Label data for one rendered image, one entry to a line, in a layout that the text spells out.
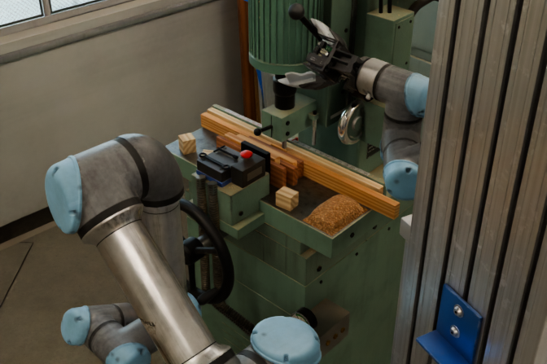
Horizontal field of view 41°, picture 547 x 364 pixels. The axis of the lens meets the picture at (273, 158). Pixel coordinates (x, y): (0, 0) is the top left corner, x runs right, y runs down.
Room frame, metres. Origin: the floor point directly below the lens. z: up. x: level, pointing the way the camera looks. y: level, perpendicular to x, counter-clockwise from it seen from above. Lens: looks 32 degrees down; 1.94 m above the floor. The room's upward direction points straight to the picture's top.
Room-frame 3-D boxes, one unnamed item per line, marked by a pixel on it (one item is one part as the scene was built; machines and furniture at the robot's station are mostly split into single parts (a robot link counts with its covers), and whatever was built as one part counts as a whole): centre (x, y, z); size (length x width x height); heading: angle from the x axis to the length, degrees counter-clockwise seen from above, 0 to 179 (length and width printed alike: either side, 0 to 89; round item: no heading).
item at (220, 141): (1.60, 0.06, 0.93); 0.24 x 0.01 x 0.06; 48
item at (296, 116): (1.66, -0.04, 1.03); 0.14 x 0.07 x 0.09; 138
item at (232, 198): (1.51, 0.11, 0.92); 0.15 x 0.13 x 0.09; 48
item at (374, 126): (1.67, -0.27, 1.02); 0.09 x 0.07 x 0.12; 48
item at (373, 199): (1.63, -0.04, 0.92); 0.67 x 0.02 x 0.04; 48
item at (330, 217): (1.42, -0.15, 0.92); 0.14 x 0.09 x 0.04; 138
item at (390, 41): (1.70, -0.29, 1.23); 0.09 x 0.08 x 0.15; 138
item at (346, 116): (1.66, -0.21, 1.02); 0.12 x 0.03 x 0.12; 138
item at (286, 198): (1.46, -0.03, 0.92); 0.04 x 0.03 x 0.04; 54
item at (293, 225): (1.57, 0.05, 0.87); 0.61 x 0.30 x 0.06; 48
